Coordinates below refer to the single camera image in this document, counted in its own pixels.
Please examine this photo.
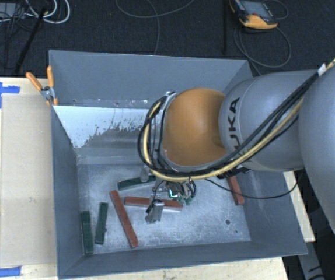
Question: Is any grey metal bin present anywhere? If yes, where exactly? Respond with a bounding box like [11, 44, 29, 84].
[48, 50, 309, 279]

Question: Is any red-brown flat block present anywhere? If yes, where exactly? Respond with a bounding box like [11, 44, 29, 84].
[123, 196, 184, 213]
[226, 174, 245, 207]
[109, 190, 139, 250]

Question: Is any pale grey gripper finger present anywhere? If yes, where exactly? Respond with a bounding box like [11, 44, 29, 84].
[145, 200, 158, 225]
[154, 199, 165, 223]

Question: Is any dark green flat block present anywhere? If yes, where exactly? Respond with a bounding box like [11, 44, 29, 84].
[79, 210, 95, 256]
[94, 202, 109, 246]
[117, 175, 157, 191]

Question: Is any pale wood flat board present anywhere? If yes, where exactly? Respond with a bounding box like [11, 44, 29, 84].
[0, 94, 58, 268]

